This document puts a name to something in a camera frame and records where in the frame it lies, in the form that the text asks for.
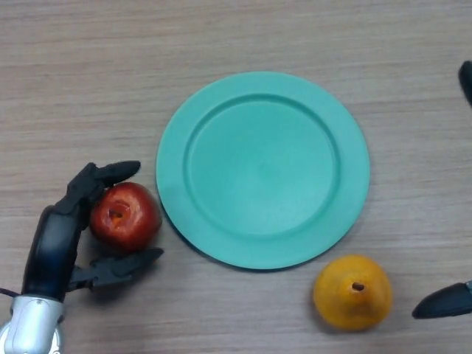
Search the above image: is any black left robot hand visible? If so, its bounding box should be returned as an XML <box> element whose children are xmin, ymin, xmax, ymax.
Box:
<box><xmin>21</xmin><ymin>160</ymin><xmax>165</xmax><ymax>302</ymax></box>

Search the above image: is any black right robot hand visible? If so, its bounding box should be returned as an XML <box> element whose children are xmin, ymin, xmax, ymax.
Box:
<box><xmin>412</xmin><ymin>60</ymin><xmax>472</xmax><ymax>320</ymax></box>

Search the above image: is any red apple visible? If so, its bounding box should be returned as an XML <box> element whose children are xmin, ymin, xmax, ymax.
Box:
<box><xmin>89</xmin><ymin>181</ymin><xmax>163</xmax><ymax>254</ymax></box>

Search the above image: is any green round plate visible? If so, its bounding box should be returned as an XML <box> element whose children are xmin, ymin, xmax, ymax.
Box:
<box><xmin>155</xmin><ymin>71</ymin><xmax>371</xmax><ymax>273</ymax></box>

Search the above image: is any yellow pear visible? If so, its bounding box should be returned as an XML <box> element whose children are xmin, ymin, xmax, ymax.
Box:
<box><xmin>313</xmin><ymin>254</ymin><xmax>393</xmax><ymax>331</ymax></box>

